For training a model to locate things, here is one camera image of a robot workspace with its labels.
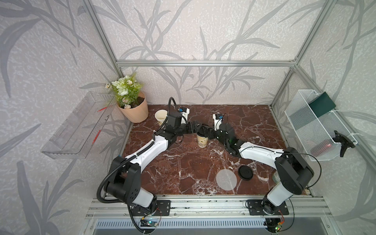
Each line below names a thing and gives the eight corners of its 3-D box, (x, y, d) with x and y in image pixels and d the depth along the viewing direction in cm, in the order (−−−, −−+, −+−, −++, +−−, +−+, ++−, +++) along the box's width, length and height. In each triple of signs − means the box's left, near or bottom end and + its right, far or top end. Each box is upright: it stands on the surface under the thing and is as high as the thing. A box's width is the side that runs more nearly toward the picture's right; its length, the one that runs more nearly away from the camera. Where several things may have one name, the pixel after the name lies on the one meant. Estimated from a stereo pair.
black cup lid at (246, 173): (239, 180, 85) (240, 179, 83) (236, 166, 90) (237, 165, 89) (254, 180, 85) (255, 179, 83) (250, 166, 90) (251, 165, 89)
